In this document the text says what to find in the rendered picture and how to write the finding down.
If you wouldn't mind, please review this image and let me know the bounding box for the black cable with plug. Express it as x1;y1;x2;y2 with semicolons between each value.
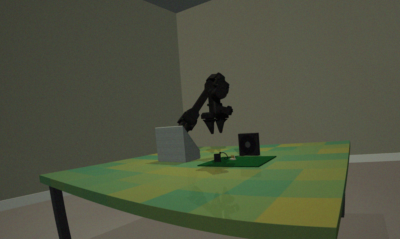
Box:
214;152;225;162

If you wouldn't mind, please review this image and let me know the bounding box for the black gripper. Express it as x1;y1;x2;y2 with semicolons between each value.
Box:
201;101;229;134

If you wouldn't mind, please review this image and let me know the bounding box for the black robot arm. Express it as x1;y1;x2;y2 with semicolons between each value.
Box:
177;73;233;132

